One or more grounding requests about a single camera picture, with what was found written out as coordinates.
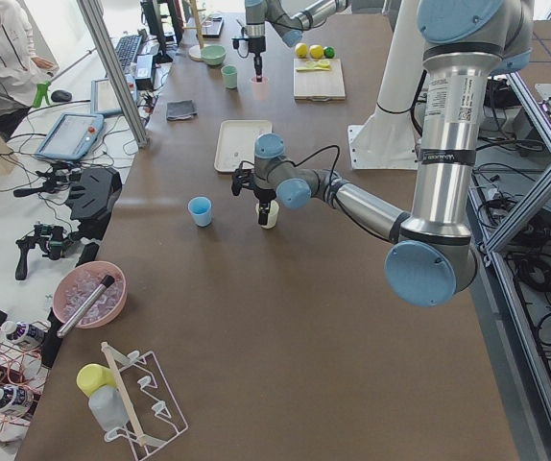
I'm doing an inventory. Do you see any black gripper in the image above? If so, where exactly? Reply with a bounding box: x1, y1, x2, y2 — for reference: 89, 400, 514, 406
253, 185, 276, 225
248, 36, 265, 80

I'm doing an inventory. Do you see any cream plastic cup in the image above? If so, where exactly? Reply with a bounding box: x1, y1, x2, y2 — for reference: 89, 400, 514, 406
258, 200, 279, 230

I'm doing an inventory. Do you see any pink plastic cup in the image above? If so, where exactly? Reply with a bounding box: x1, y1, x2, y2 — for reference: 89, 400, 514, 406
251, 76, 270, 102

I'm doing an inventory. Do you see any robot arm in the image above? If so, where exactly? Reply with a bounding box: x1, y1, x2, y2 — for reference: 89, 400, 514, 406
244, 0, 349, 82
232, 1, 534, 306

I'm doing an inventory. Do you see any beige rabbit tray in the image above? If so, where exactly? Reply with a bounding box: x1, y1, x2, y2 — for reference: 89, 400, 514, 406
214, 120, 273, 173

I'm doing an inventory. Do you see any green plastic cup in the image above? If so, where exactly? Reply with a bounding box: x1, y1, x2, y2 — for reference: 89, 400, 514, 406
221, 65, 237, 89

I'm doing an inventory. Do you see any yellow lemon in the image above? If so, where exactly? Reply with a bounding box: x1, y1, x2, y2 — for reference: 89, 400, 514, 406
308, 44, 324, 60
295, 42, 308, 59

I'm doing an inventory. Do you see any green bowl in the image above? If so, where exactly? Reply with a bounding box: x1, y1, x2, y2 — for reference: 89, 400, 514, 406
201, 44, 227, 66

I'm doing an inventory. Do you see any wooden glass stand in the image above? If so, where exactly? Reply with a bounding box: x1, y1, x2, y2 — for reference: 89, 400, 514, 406
183, 0, 213, 61

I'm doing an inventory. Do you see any yellow plastic knife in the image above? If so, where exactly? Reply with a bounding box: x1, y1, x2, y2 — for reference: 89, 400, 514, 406
295, 66, 332, 72

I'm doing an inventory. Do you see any blue plastic cup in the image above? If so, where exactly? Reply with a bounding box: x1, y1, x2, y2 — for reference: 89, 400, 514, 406
187, 196, 212, 228

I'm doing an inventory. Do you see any wooden cutting board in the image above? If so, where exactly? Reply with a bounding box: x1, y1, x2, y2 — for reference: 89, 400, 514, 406
293, 59, 346, 102

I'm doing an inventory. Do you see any green lime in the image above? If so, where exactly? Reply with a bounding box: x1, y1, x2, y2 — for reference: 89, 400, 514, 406
323, 46, 335, 59

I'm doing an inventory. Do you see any grey folded cloth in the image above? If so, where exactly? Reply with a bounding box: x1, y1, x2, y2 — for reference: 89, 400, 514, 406
166, 100, 197, 121

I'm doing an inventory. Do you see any black keyboard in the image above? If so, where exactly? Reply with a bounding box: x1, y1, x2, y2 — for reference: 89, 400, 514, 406
115, 35, 142, 72

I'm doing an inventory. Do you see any blue teach pendant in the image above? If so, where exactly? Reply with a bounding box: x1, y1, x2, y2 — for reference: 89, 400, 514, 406
90, 75, 138, 117
35, 113, 104, 160

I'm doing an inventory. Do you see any metal muddler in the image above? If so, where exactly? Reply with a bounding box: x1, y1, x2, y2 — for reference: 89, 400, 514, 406
56, 275, 115, 338

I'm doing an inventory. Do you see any pink bowl with ice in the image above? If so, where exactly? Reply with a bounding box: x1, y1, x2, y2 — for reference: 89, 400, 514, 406
52, 260, 129, 329

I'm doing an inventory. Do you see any yellow cap bottle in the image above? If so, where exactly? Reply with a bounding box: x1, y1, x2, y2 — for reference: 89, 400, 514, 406
76, 363, 130, 432

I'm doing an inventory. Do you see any person in white hoodie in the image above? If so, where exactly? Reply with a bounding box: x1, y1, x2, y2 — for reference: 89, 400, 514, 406
0, 1, 58, 138

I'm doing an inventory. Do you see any white wire rack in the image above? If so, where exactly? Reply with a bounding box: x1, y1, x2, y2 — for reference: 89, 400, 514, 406
101, 342, 189, 460

